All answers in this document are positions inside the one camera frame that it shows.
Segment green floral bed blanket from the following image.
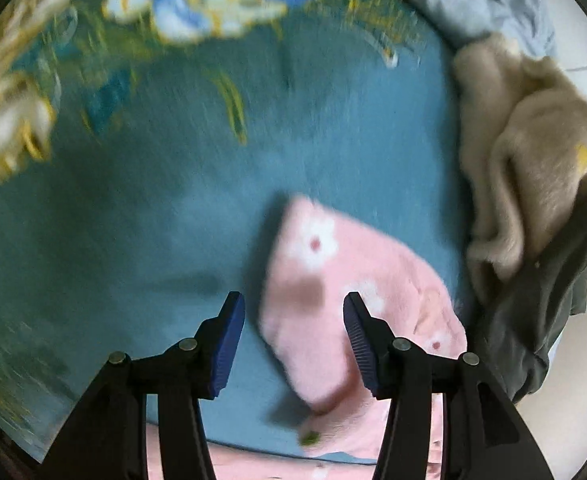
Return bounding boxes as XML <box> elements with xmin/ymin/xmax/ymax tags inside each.
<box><xmin>0</xmin><ymin>0</ymin><xmax>475</xmax><ymax>460</ymax></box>

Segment pink fleece pajama garment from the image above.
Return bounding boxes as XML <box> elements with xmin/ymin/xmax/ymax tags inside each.
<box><xmin>147</xmin><ymin>195</ymin><xmax>467</xmax><ymax>479</ymax></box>

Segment dark grey garment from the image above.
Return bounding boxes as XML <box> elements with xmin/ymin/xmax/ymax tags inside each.
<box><xmin>473</xmin><ymin>192</ymin><xmax>587</xmax><ymax>403</ymax></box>

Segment beige fleece garment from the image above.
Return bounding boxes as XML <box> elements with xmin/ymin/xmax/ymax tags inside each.
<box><xmin>453</xmin><ymin>32</ymin><xmax>587</xmax><ymax>306</ymax></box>

